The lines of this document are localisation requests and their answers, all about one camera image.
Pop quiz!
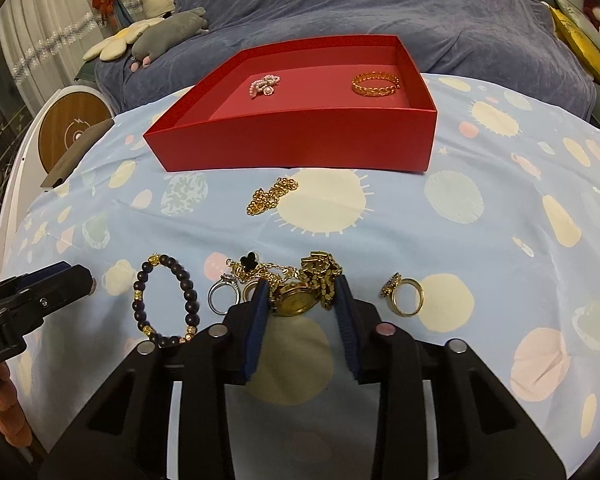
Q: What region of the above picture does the grey-green pillow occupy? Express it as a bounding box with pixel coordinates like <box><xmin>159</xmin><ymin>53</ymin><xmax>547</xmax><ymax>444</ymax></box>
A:
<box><xmin>550</xmin><ymin>0</ymin><xmax>600</xmax><ymax>68</ymax></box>

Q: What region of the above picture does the pearl white ornament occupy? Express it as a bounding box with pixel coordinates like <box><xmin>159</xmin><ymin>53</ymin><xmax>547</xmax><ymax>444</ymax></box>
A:
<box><xmin>249</xmin><ymin>74</ymin><xmax>282</xmax><ymax>101</ymax></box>

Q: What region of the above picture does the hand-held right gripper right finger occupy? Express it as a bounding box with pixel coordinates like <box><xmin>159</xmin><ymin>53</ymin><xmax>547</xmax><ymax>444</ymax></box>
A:
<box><xmin>332</xmin><ymin>277</ymin><xmax>566</xmax><ymax>480</ymax></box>

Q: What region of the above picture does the red curtain bow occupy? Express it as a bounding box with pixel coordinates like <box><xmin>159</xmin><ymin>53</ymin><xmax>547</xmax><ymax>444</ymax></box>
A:
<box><xmin>91</xmin><ymin>0</ymin><xmax>118</xmax><ymax>26</ymax></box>

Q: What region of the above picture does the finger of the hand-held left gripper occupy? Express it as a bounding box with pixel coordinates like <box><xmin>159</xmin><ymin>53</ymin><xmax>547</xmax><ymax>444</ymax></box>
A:
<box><xmin>0</xmin><ymin>261</ymin><xmax>95</xmax><ymax>333</ymax></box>

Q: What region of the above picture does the gold chain-link bangle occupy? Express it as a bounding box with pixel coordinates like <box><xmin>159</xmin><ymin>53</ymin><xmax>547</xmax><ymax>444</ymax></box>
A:
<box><xmin>351</xmin><ymin>72</ymin><xmax>401</xmax><ymax>97</ymax></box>

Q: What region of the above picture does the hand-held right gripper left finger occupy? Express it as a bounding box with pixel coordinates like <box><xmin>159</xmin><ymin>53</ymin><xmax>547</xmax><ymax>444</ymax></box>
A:
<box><xmin>37</xmin><ymin>279</ymin><xmax>272</xmax><ymax>480</ymax></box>

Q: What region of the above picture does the person's left hand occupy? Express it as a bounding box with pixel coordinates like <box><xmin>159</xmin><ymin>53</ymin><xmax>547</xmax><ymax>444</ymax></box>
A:
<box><xmin>0</xmin><ymin>360</ymin><xmax>34</xmax><ymax>450</ymax></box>

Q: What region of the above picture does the blue-grey sofa blanket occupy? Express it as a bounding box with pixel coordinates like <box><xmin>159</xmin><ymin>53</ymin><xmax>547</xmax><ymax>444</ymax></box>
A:
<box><xmin>94</xmin><ymin>0</ymin><xmax>598</xmax><ymax>121</ymax></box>

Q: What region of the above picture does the gold chain necklace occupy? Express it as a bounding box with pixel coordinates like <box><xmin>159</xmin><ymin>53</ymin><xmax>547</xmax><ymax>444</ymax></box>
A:
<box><xmin>244</xmin><ymin>177</ymin><xmax>301</xmax><ymax>217</ymax></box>

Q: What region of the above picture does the round wooden side table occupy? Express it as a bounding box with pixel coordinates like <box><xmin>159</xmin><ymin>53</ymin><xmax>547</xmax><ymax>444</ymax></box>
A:
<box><xmin>0</xmin><ymin>85</ymin><xmax>116</xmax><ymax>271</ymax></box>

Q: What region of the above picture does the white curtain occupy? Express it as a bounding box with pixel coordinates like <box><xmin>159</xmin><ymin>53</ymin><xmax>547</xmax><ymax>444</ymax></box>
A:
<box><xmin>0</xmin><ymin>0</ymin><xmax>126</xmax><ymax>116</ymax></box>

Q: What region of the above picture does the cream flower cushion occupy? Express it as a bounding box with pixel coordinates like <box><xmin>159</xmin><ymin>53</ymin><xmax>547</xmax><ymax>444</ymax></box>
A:
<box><xmin>82</xmin><ymin>17</ymin><xmax>166</xmax><ymax>62</ymax></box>

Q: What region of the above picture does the silver ring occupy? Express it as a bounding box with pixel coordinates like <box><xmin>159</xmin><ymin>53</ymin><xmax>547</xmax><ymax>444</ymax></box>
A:
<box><xmin>207</xmin><ymin>272</ymin><xmax>242</xmax><ymax>316</ymax></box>

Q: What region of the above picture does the yellow pillow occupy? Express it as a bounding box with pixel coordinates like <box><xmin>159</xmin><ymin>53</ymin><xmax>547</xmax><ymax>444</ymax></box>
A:
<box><xmin>550</xmin><ymin>2</ymin><xmax>600</xmax><ymax>98</ymax></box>

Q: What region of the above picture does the dark bead bracelet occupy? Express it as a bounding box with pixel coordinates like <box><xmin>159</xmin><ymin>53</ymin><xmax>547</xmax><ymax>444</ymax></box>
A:
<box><xmin>134</xmin><ymin>255</ymin><xmax>201</xmax><ymax>348</ymax></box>

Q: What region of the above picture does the grey plush toy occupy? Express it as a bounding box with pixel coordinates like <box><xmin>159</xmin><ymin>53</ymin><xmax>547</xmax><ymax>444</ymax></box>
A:
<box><xmin>130</xmin><ymin>7</ymin><xmax>211</xmax><ymax>68</ymax></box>

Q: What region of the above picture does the red cardboard box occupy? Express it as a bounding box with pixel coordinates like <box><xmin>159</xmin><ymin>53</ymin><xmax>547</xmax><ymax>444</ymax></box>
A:
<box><xmin>143</xmin><ymin>34</ymin><xmax>439</xmax><ymax>176</ymax></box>

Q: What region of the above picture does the black clover gold necklace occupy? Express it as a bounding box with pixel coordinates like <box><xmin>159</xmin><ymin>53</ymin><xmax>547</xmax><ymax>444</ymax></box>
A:
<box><xmin>227</xmin><ymin>251</ymin><xmax>301</xmax><ymax>287</ymax></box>

